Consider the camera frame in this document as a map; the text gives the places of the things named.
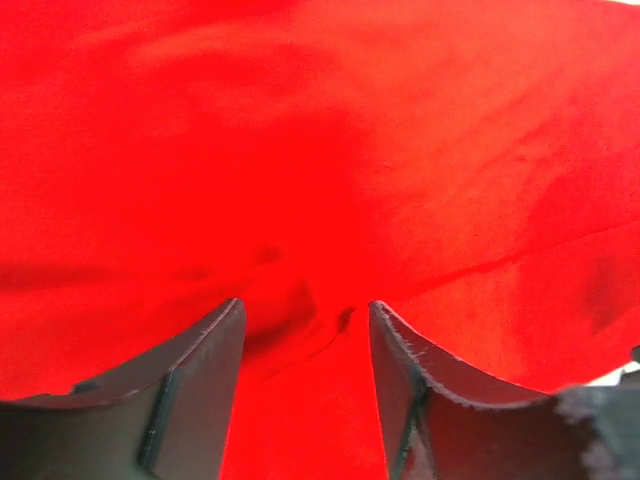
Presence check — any red t-shirt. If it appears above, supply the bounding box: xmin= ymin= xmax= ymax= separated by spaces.
xmin=1 ymin=1 xmax=639 ymax=479

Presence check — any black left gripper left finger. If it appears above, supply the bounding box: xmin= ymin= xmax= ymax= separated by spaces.
xmin=1 ymin=299 xmax=246 ymax=480

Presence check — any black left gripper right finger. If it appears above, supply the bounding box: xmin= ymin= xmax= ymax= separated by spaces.
xmin=369 ymin=301 xmax=639 ymax=480

